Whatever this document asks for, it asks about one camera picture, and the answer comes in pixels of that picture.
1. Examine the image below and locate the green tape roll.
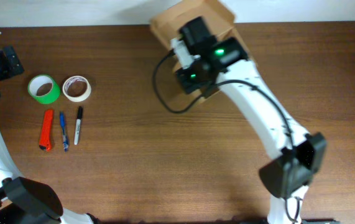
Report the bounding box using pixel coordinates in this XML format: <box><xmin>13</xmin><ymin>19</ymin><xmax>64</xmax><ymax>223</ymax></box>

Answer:
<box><xmin>27</xmin><ymin>75</ymin><xmax>61</xmax><ymax>105</ymax></box>

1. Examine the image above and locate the brown cardboard box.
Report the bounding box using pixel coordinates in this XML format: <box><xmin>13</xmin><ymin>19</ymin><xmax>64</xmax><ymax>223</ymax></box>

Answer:
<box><xmin>149</xmin><ymin>0</ymin><xmax>258</xmax><ymax>99</ymax></box>

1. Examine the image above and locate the white masking tape roll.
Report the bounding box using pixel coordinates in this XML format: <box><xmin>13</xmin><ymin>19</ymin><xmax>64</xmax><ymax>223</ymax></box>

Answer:
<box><xmin>62</xmin><ymin>75</ymin><xmax>91</xmax><ymax>102</ymax></box>

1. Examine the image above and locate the red utility knife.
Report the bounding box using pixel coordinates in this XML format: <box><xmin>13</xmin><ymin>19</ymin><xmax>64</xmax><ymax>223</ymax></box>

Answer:
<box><xmin>39</xmin><ymin>109</ymin><xmax>54</xmax><ymax>151</ymax></box>

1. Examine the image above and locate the blue ballpoint pen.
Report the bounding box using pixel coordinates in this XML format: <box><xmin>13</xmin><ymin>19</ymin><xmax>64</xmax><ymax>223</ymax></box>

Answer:
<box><xmin>60</xmin><ymin>112</ymin><xmax>69</xmax><ymax>152</ymax></box>

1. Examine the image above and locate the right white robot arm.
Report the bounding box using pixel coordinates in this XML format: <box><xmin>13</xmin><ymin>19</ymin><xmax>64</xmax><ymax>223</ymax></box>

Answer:
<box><xmin>171</xmin><ymin>17</ymin><xmax>327</xmax><ymax>223</ymax></box>

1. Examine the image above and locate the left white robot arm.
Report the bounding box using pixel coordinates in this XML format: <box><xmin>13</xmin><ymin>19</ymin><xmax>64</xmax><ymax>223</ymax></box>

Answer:
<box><xmin>0</xmin><ymin>46</ymin><xmax>100</xmax><ymax>224</ymax></box>

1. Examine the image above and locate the black and white marker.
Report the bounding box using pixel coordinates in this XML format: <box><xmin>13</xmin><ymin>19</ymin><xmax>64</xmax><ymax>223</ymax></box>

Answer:
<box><xmin>74</xmin><ymin>106</ymin><xmax>83</xmax><ymax>145</ymax></box>

